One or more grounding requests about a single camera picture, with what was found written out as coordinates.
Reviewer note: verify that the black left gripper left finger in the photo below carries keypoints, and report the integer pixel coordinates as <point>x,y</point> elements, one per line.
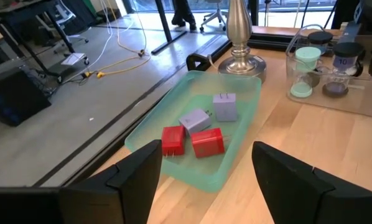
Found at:
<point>127,186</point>

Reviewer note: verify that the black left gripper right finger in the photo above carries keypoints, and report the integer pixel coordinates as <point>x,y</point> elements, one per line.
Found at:
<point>291,193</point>

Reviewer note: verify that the red wall charger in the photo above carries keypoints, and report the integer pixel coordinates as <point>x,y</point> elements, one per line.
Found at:
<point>208,143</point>
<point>173,140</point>

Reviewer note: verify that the lilac wall charger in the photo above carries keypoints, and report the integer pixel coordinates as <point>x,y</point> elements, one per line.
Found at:
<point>194,122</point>
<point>225,109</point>

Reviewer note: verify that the mint green hourglass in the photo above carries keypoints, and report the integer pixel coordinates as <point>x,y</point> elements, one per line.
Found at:
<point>308,54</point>

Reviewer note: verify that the purple sand hourglass black caps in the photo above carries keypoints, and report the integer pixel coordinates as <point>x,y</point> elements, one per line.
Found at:
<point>347,49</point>

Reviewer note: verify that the black capped hourglass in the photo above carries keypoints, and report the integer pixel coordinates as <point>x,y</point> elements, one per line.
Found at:
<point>320,37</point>

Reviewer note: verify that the grey mesh office chair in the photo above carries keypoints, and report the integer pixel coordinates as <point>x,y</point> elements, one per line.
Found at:
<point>63,12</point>

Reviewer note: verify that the white office chair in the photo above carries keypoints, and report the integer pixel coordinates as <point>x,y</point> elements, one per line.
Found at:
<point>217,15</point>

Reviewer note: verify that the teal translucent plastic tray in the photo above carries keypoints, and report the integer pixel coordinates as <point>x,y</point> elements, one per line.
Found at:
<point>201,168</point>

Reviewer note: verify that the white flat board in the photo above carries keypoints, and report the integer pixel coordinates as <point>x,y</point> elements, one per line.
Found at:
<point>74,59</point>

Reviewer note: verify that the black floor case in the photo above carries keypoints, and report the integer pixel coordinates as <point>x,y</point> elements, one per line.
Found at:
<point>15,99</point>

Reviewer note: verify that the black table clamp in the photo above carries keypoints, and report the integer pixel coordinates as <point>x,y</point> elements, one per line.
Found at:
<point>193,59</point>

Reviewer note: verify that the silver lamp with white shade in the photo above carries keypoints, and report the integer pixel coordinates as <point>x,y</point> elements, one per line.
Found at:
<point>239,25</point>

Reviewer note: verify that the person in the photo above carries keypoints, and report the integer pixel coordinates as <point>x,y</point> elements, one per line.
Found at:
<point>183,12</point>

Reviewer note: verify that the black stand post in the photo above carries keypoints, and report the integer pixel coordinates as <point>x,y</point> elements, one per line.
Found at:
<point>162,18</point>

